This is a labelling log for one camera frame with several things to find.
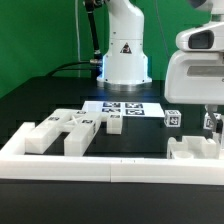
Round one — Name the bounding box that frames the black robot cable hose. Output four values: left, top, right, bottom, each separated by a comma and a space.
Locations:
45, 0, 103, 78

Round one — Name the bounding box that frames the white paper marker sheet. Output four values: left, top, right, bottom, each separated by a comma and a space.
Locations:
82, 101, 164, 118

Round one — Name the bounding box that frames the white U-shaped fence frame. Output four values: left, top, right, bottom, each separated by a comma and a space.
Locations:
0, 122, 224, 185

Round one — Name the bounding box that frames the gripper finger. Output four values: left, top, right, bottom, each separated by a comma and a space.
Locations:
205, 105, 218, 132

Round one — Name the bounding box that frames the thin white hanging cable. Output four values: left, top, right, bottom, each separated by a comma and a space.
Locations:
76, 0, 82, 78

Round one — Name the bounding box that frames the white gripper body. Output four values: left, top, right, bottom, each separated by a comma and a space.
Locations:
164, 0, 224, 105

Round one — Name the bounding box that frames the white chair back frame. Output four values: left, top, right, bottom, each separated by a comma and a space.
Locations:
25, 109, 101, 157

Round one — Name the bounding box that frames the white chair seat block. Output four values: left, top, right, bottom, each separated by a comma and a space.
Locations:
167, 136, 220, 159

